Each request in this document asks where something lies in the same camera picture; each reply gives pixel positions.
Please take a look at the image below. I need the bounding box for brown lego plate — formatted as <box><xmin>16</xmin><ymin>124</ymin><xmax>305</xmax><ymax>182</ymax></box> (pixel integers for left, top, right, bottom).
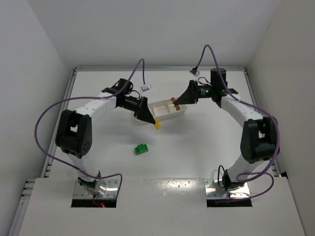
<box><xmin>170</xmin><ymin>97</ymin><xmax>180</xmax><ymax>111</ymax></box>

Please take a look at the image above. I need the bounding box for yellow curved lego brick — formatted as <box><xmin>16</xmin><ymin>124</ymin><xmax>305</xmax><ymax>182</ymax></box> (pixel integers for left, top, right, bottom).
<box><xmin>154</xmin><ymin>118</ymin><xmax>160</xmax><ymax>129</ymax></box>

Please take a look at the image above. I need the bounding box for green lego brick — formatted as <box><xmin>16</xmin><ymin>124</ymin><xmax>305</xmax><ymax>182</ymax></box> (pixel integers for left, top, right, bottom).
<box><xmin>134</xmin><ymin>146</ymin><xmax>146</xmax><ymax>155</ymax></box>
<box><xmin>137</xmin><ymin>144</ymin><xmax>149</xmax><ymax>153</ymax></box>

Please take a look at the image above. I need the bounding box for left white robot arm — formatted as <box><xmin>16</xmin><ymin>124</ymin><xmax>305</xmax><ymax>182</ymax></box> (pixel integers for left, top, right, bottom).
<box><xmin>55</xmin><ymin>79</ymin><xmax>160</xmax><ymax>197</ymax></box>

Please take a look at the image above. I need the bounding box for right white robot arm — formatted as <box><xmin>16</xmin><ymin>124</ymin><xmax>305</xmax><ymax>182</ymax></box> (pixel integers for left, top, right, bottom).
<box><xmin>171</xmin><ymin>68</ymin><xmax>277</xmax><ymax>191</ymax></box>

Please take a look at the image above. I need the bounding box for white three-compartment tray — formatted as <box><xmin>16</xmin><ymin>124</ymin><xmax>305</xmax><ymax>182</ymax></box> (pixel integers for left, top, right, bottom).
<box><xmin>147</xmin><ymin>99</ymin><xmax>187</xmax><ymax>122</ymax></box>

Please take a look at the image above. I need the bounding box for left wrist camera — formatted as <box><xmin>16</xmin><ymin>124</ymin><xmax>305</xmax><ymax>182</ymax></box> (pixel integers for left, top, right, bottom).
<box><xmin>140</xmin><ymin>84</ymin><xmax>152</xmax><ymax>97</ymax></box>

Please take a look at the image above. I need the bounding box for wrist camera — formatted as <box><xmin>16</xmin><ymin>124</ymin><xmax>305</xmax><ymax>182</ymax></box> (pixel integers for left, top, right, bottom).
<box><xmin>140</xmin><ymin>84</ymin><xmax>152</xmax><ymax>97</ymax></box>
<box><xmin>189</xmin><ymin>67</ymin><xmax>200</xmax><ymax>79</ymax></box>

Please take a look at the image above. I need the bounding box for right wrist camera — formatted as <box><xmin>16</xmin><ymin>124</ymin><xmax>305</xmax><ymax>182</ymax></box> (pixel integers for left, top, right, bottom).
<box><xmin>189</xmin><ymin>67</ymin><xmax>200</xmax><ymax>79</ymax></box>

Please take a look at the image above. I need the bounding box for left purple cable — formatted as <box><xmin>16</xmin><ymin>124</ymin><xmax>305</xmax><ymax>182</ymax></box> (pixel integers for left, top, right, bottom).
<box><xmin>34</xmin><ymin>58</ymin><xmax>146</xmax><ymax>197</ymax></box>

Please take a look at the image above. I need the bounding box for purple cable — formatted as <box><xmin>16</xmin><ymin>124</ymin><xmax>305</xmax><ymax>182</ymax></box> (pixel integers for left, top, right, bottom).
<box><xmin>34</xmin><ymin>58</ymin><xmax>146</xmax><ymax>197</ymax></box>
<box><xmin>194</xmin><ymin>44</ymin><xmax>281</xmax><ymax>202</ymax></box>

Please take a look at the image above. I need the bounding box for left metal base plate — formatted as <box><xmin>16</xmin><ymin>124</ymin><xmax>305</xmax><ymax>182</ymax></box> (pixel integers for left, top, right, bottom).
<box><xmin>73</xmin><ymin>179</ymin><xmax>119</xmax><ymax>200</ymax></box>

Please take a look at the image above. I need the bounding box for metal base plate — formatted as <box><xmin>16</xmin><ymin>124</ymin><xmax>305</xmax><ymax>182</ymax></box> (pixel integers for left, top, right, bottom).
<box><xmin>204</xmin><ymin>179</ymin><xmax>251</xmax><ymax>200</ymax></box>
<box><xmin>73</xmin><ymin>179</ymin><xmax>119</xmax><ymax>200</ymax></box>

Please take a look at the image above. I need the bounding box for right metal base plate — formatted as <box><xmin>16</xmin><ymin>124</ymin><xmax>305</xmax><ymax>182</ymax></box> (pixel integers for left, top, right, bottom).
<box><xmin>204</xmin><ymin>179</ymin><xmax>251</xmax><ymax>200</ymax></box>

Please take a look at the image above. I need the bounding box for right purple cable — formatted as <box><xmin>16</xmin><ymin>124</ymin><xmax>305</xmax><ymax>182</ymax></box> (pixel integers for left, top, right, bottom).
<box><xmin>194</xmin><ymin>44</ymin><xmax>281</xmax><ymax>202</ymax></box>

